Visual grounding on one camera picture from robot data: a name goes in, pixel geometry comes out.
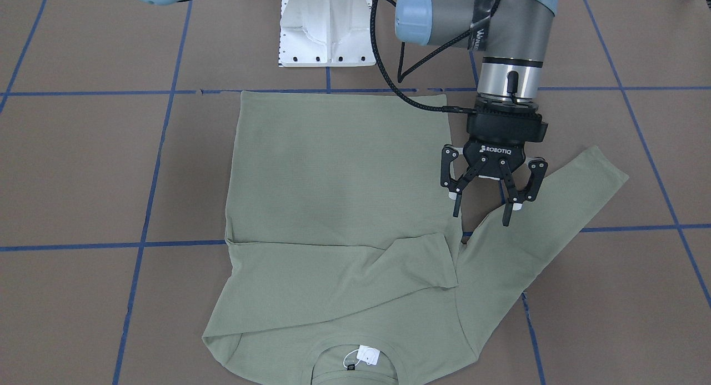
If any white central pedestal column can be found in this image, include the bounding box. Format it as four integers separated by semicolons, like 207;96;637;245
278;0;375;68

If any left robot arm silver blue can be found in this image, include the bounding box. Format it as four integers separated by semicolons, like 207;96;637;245
370;0;558;226

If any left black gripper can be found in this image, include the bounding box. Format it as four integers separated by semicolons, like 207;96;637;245
440;99;548;227

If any olive green long-sleeve shirt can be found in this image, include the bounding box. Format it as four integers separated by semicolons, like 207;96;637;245
202;91;628;384

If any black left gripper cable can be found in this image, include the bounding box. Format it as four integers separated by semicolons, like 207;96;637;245
369;0;489;114

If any white shirt hang tag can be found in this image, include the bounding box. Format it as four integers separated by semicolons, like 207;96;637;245
355;344;381;366

